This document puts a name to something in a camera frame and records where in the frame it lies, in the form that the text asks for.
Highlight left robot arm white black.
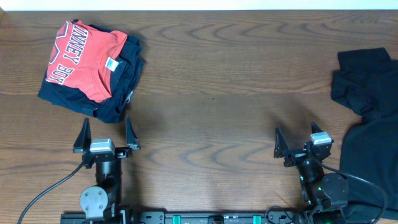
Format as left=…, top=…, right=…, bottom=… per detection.
left=73, top=116, right=141, bottom=223

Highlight black clothes pile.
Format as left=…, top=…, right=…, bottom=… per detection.
left=330, top=48, right=397, bottom=222

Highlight orange red t-shirt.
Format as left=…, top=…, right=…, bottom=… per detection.
left=45, top=21, right=127, bottom=103

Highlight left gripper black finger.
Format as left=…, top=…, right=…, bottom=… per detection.
left=73, top=118, right=91, bottom=153
left=126, top=115, right=141, bottom=151

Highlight folded navy blue shirt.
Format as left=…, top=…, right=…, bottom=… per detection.
left=38, top=24, right=144, bottom=123

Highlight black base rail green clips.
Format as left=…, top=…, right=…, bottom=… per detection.
left=60, top=210, right=302, bottom=224

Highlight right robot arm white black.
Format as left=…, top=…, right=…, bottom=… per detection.
left=274, top=122, right=348, bottom=224

